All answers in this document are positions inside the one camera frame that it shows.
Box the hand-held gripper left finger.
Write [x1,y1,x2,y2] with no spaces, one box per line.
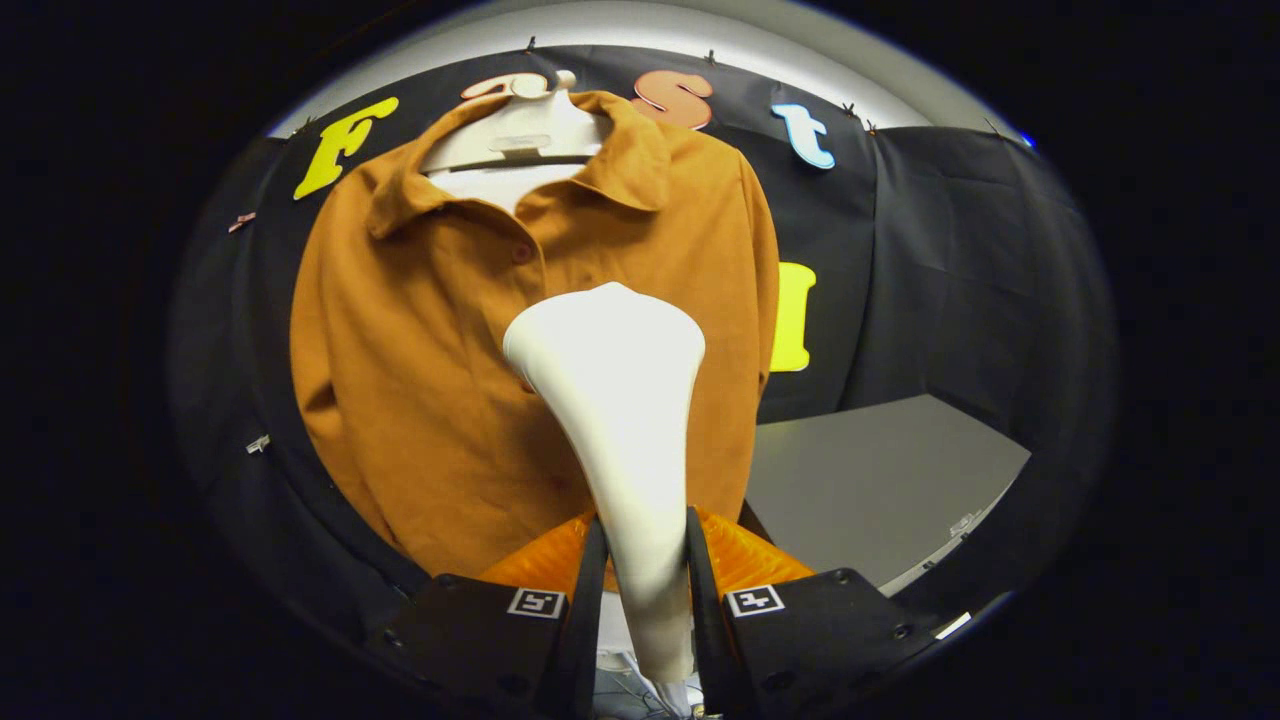
[368,512,609,720]

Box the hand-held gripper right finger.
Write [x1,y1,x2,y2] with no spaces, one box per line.
[685,505,941,716]

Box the white garment steamer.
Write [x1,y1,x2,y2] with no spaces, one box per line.
[503,282,707,685]

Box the orange button-up shirt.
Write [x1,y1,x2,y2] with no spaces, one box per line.
[290,90,781,583]

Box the white clothes hanger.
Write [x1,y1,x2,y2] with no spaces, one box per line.
[420,69,613,175]

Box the grey cabinet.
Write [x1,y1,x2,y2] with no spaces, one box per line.
[744,394,1032,598]

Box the black backdrop cloth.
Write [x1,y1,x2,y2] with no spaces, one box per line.
[168,42,1117,651]

